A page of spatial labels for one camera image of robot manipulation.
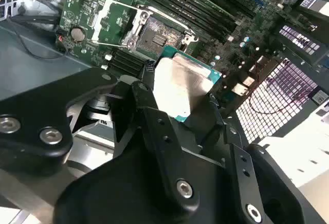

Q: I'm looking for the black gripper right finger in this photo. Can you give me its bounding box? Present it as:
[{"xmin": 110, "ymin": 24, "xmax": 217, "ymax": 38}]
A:
[{"xmin": 185, "ymin": 93, "xmax": 327, "ymax": 224}]

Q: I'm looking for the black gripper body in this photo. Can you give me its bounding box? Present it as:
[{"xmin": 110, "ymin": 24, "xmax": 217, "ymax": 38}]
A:
[{"xmin": 55, "ymin": 128, "xmax": 240, "ymax": 224}]

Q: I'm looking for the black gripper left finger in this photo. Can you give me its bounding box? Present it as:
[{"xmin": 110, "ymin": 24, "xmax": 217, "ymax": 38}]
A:
[{"xmin": 0, "ymin": 61, "xmax": 200, "ymax": 211}]

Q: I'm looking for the metal socket cover frame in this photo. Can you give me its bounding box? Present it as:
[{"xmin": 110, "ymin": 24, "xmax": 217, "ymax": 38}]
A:
[{"xmin": 90, "ymin": 0, "xmax": 144, "ymax": 48}]

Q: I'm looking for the silver CPU with green edge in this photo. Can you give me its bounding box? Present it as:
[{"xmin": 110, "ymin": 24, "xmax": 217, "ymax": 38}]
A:
[{"xmin": 153, "ymin": 45, "xmax": 223, "ymax": 124}]

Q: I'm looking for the metal wire locking lever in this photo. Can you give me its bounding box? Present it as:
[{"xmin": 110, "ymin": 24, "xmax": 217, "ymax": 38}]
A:
[{"xmin": 104, "ymin": 0, "xmax": 142, "ymax": 11}]

